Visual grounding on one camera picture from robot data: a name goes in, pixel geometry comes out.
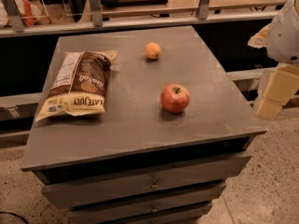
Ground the black floor cable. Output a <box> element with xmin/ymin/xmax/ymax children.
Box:
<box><xmin>0</xmin><ymin>211</ymin><xmax>30</xmax><ymax>224</ymax></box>

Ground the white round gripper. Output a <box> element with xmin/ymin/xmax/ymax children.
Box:
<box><xmin>248</xmin><ymin>0</ymin><xmax>299</xmax><ymax>120</ymax></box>

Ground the metal railing frame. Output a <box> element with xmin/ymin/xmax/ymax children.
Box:
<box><xmin>0</xmin><ymin>0</ymin><xmax>287</xmax><ymax>38</ymax></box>

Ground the red apple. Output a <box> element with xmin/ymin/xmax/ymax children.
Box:
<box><xmin>160</xmin><ymin>84</ymin><xmax>190</xmax><ymax>113</ymax></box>

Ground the grey drawer cabinet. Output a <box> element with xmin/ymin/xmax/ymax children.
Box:
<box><xmin>21</xmin><ymin>26</ymin><xmax>263</xmax><ymax>224</ymax></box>

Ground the brown chip bag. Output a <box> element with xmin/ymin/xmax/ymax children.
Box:
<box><xmin>36</xmin><ymin>50</ymin><xmax>118</xmax><ymax>121</ymax></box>

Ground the orange white bag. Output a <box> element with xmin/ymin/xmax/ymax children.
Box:
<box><xmin>0</xmin><ymin>0</ymin><xmax>51</xmax><ymax>27</ymax></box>

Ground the small orange fruit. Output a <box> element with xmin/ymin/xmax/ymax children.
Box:
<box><xmin>145</xmin><ymin>42</ymin><xmax>162</xmax><ymax>60</ymax></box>

